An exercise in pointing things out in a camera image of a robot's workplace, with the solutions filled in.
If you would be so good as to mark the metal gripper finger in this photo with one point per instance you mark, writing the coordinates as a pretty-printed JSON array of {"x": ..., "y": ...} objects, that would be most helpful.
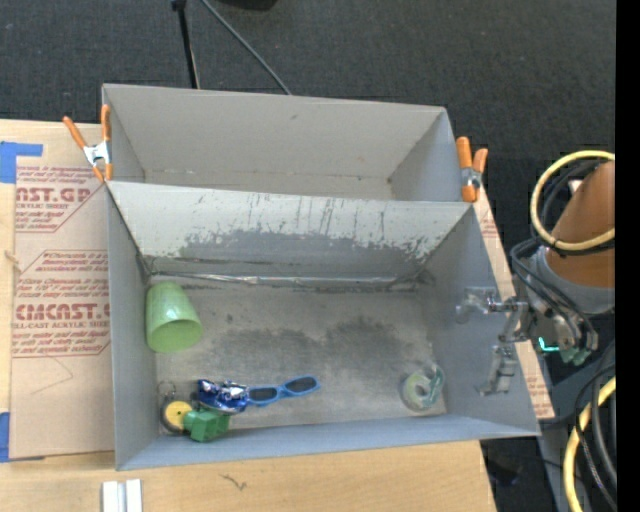
[
  {"x": 500, "y": 370},
  {"x": 475, "y": 300}
]

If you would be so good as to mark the clear green tape dispenser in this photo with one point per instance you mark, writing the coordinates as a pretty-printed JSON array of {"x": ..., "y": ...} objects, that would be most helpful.
[{"x": 420, "y": 389}]

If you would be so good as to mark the grey metal bin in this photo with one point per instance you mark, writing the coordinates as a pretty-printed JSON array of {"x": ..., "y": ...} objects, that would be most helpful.
[{"x": 300, "y": 320}]

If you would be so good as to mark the blue sunglasses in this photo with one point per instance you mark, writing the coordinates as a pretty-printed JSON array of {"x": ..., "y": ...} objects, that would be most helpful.
[{"x": 295, "y": 386}]

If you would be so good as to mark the crumpled blue foil packet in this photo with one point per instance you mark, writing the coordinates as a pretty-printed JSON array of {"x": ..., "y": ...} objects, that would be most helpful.
[{"x": 220, "y": 395}]

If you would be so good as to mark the green toy block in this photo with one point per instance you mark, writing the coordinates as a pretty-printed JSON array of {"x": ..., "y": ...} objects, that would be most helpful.
[{"x": 205, "y": 425}]

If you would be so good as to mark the light green plastic cup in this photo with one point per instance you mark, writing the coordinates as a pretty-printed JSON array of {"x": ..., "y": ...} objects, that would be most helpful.
[{"x": 170, "y": 315}]

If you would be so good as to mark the brown cardboard board red print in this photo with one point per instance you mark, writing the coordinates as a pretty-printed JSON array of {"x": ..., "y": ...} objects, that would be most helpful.
[{"x": 60, "y": 300}]

